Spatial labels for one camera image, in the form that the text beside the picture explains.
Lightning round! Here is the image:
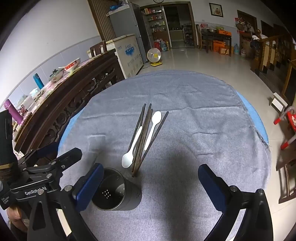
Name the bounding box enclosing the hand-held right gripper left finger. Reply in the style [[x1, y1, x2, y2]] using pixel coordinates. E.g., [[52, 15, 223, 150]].
[[26, 163, 104, 241]]

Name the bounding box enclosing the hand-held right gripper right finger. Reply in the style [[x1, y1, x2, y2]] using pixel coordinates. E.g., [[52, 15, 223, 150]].
[[198, 164, 274, 241]]

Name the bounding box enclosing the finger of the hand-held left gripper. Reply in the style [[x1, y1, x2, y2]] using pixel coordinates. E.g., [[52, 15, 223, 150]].
[[20, 142, 59, 163], [22, 148, 83, 184]]

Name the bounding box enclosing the black perforated utensil holder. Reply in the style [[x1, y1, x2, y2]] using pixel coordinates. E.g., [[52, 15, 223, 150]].
[[91, 168, 142, 211]]

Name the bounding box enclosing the white plastic spoon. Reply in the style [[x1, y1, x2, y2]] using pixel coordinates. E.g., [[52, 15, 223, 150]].
[[121, 126, 143, 168], [144, 111, 162, 151]]

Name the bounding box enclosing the dark grey chopstick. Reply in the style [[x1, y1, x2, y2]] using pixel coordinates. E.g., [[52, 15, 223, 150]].
[[138, 111, 169, 168], [128, 103, 147, 152]]

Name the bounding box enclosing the person's left hand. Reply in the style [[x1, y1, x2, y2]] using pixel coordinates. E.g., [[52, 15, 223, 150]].
[[6, 206, 30, 232]]

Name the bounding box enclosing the purple bottle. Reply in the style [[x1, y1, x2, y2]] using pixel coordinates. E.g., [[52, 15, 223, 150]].
[[3, 99, 23, 124]]

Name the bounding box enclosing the carved wooden sideboard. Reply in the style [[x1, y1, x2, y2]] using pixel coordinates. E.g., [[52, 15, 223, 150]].
[[13, 49, 126, 153]]

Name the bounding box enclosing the teal thermos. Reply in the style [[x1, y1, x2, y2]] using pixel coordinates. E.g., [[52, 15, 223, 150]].
[[33, 73, 45, 90]]

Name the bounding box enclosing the grey cloth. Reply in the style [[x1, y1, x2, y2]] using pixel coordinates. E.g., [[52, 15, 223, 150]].
[[57, 70, 271, 241]]

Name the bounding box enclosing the pot with lid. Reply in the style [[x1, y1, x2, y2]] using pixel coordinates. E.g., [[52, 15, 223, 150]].
[[48, 68, 66, 82]]

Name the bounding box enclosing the brown wooden chair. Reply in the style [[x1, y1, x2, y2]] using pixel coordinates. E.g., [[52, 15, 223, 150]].
[[275, 148, 296, 204]]

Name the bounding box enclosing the blue round table cover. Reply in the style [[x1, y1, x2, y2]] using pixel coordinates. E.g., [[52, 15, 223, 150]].
[[57, 90, 269, 153]]

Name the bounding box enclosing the red and white bowl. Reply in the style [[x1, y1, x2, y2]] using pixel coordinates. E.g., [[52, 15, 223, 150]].
[[64, 58, 81, 71]]

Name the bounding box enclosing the red and white child chair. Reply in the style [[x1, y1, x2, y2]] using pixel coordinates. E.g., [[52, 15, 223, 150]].
[[273, 105, 296, 150]]

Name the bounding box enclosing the white stool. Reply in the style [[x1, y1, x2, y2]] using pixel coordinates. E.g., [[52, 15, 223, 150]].
[[268, 92, 289, 114]]

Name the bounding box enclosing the dark wooden chair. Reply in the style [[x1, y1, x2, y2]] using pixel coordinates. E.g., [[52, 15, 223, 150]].
[[90, 40, 108, 58]]

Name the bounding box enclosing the white chest freezer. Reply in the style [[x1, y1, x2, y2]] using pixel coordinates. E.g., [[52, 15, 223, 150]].
[[105, 34, 144, 79]]

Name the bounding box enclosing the brown wooden table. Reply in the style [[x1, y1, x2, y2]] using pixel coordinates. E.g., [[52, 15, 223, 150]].
[[281, 59, 296, 105]]

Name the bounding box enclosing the brown slatted door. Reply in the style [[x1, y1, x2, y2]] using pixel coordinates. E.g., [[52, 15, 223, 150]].
[[87, 0, 116, 42]]

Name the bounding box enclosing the wooden stair railing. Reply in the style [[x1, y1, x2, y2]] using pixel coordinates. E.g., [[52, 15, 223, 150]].
[[250, 32, 296, 77]]

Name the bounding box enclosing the dark wooden side table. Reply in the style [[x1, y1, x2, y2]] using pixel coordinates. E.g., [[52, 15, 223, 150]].
[[200, 29, 233, 56]]

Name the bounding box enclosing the grey refrigerator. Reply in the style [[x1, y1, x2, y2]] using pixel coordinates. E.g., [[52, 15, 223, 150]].
[[107, 2, 148, 64]]

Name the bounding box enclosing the metal rack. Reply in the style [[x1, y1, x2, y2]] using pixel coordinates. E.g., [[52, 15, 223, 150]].
[[183, 24, 195, 47]]

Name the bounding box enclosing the shelf with bottles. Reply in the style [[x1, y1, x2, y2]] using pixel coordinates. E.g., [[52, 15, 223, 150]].
[[141, 6, 170, 50]]

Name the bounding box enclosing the framed picture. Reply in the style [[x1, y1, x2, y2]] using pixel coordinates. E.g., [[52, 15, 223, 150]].
[[209, 3, 224, 18]]

